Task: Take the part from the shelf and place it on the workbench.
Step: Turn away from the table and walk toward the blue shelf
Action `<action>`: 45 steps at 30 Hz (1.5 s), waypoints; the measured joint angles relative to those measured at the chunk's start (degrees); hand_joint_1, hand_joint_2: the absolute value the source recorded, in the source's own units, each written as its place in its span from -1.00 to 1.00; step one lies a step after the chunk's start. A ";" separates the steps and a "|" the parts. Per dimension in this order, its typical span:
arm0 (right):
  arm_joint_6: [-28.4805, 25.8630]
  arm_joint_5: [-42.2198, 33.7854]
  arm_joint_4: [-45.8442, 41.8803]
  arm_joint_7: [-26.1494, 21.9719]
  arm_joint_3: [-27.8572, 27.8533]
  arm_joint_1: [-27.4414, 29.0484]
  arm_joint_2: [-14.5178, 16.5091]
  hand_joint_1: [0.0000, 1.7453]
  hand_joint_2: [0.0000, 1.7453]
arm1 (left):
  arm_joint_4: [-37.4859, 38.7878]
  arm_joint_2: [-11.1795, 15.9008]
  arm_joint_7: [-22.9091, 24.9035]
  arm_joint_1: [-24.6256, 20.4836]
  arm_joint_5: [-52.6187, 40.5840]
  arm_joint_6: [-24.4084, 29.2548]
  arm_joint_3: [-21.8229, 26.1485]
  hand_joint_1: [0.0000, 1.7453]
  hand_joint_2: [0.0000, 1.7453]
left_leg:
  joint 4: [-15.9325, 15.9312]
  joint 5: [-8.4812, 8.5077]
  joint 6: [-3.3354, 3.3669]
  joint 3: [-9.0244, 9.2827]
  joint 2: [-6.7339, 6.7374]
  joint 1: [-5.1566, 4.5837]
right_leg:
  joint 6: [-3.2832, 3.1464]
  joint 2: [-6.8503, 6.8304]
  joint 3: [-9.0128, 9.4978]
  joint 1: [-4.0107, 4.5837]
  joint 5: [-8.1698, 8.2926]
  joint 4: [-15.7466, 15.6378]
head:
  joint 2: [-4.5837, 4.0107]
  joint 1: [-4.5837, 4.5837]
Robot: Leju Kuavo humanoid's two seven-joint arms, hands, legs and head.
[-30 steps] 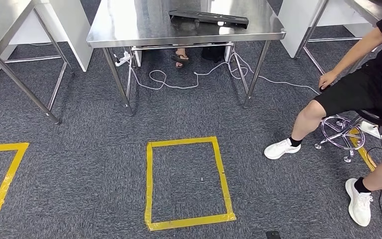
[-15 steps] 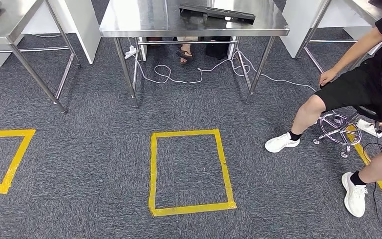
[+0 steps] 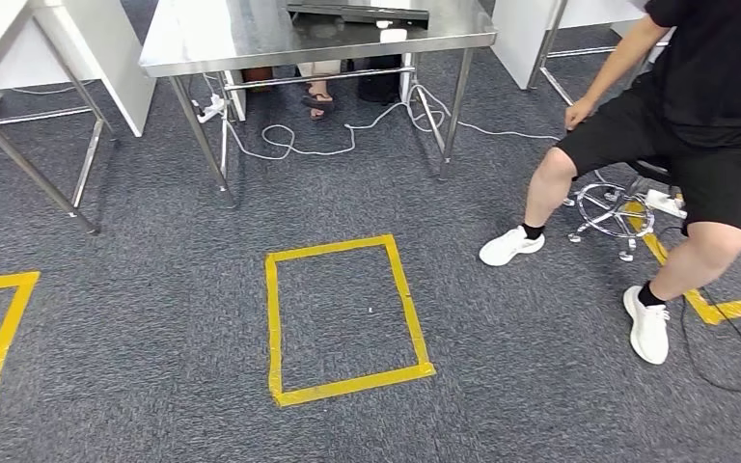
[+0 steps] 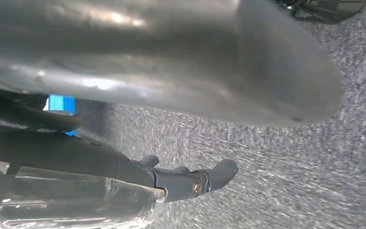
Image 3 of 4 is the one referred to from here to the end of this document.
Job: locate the yellow floor tape square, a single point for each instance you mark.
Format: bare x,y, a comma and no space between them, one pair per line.
345,383
6,326
709,310

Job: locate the white partition panel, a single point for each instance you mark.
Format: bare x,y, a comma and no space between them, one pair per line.
121,70

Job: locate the person's right hand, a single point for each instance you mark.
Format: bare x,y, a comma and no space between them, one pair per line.
578,115

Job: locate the stainless steel table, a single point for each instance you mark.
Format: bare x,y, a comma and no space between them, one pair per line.
25,160

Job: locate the stainless steel workbench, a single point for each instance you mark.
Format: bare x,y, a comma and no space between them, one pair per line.
249,32

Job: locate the white power adapter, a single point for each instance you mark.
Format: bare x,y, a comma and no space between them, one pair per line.
664,204

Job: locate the person's bare foot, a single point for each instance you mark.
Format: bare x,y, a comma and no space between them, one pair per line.
319,96

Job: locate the black bag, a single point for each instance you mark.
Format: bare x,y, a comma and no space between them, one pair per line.
380,80

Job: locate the person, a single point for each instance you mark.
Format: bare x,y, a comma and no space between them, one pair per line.
696,96

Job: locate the white power strip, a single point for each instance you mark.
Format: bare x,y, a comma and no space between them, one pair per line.
211,108

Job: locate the black stool chrome base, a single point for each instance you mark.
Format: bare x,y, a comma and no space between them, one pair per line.
613,211

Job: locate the person's right forearm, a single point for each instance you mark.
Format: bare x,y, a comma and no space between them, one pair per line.
620,61

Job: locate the white sneaker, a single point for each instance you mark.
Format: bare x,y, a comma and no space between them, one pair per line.
508,248
648,329

